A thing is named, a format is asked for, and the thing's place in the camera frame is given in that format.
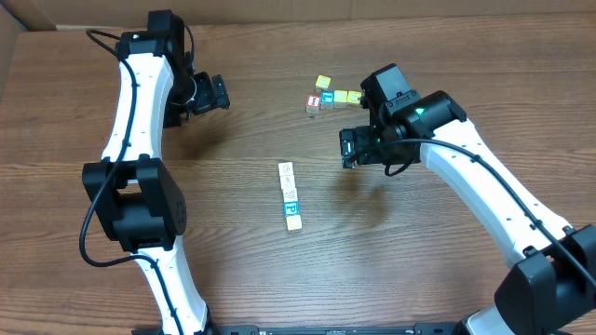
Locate white block green side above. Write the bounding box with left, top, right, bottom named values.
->
left=278, top=162, right=294, bottom=177

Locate white block red side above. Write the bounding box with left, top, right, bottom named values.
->
left=280, top=175, right=296, bottom=190

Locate white letter W block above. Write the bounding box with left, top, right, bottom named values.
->
left=282, top=188, right=298, bottom=203

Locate blue letter P block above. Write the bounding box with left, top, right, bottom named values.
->
left=283, top=201, right=300, bottom=217

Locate lone yellow block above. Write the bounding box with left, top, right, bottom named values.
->
left=285, top=215, right=303, bottom=233

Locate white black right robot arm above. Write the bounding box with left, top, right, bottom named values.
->
left=339, top=63, right=595, bottom=334

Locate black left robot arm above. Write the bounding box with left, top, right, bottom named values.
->
left=79, top=9, right=230, bottom=334

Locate yellow block row end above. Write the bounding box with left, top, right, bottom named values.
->
left=346, top=90, right=362, bottom=109

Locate yellow block middle row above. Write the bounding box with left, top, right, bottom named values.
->
left=333, top=90, right=348, bottom=109

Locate yellow block far top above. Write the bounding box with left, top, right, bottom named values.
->
left=315, top=74, right=332, bottom=93

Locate red letter I block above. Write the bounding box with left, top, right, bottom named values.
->
left=305, top=95, right=320, bottom=115

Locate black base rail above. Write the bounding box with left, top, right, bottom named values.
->
left=131, top=320, right=549, bottom=335

